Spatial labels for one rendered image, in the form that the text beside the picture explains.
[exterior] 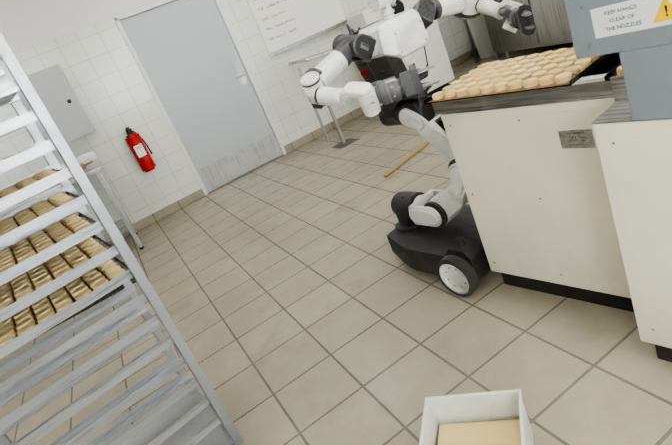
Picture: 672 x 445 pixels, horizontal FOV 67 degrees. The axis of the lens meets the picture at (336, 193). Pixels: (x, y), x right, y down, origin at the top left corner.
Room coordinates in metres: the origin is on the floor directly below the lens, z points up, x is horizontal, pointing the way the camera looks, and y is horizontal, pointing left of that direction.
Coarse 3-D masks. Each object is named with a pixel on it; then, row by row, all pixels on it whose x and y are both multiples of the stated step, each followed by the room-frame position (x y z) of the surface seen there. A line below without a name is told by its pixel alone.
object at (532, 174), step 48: (480, 144) 1.83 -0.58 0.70; (528, 144) 1.66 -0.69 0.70; (576, 144) 1.51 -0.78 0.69; (480, 192) 1.89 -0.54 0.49; (528, 192) 1.70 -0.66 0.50; (576, 192) 1.55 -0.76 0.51; (528, 240) 1.75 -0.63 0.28; (576, 240) 1.58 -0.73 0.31; (528, 288) 1.85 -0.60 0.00; (576, 288) 1.66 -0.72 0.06; (624, 288) 1.47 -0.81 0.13
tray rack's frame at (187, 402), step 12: (192, 396) 1.86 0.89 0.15; (168, 408) 1.85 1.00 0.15; (180, 408) 1.81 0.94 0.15; (156, 420) 1.80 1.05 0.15; (168, 420) 1.77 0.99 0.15; (192, 420) 1.71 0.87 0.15; (204, 420) 1.68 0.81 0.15; (144, 432) 1.76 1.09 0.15; (156, 432) 1.73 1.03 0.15; (180, 432) 1.67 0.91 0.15; (192, 432) 1.64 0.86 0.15; (216, 432) 1.58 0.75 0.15; (0, 444) 1.58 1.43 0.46; (132, 444) 1.72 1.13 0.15; (144, 444) 1.69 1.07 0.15; (168, 444) 1.63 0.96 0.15; (180, 444) 1.60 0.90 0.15; (204, 444) 1.55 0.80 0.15; (216, 444) 1.52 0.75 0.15; (228, 444) 1.50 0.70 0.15
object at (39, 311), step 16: (96, 272) 1.65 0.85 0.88; (112, 272) 1.58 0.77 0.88; (64, 288) 1.69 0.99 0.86; (80, 288) 1.55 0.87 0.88; (96, 288) 1.50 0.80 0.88; (32, 304) 1.59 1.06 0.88; (48, 304) 1.54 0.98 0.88; (64, 304) 1.47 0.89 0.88; (16, 320) 1.50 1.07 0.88; (32, 320) 1.46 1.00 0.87; (0, 336) 1.42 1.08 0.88; (16, 336) 1.42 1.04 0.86
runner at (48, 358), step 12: (132, 300) 1.50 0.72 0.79; (144, 300) 1.52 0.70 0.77; (120, 312) 1.48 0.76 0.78; (96, 324) 1.44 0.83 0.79; (108, 324) 1.46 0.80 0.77; (84, 336) 1.42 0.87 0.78; (60, 348) 1.38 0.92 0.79; (72, 348) 1.40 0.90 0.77; (36, 360) 1.35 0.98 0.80; (48, 360) 1.36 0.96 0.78; (24, 372) 1.33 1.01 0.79; (0, 384) 1.30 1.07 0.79; (12, 384) 1.31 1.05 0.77
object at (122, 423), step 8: (184, 376) 1.89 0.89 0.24; (168, 384) 1.86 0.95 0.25; (176, 384) 1.87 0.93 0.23; (160, 392) 1.83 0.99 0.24; (168, 392) 1.83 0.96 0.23; (152, 400) 1.81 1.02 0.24; (160, 400) 1.80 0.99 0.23; (136, 408) 1.78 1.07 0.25; (144, 408) 1.79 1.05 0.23; (128, 416) 1.76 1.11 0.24; (136, 416) 1.76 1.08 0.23; (120, 424) 1.74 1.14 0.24; (128, 424) 1.73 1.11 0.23; (104, 432) 1.71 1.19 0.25; (112, 432) 1.72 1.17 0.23; (96, 440) 1.69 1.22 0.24; (104, 440) 1.70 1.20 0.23
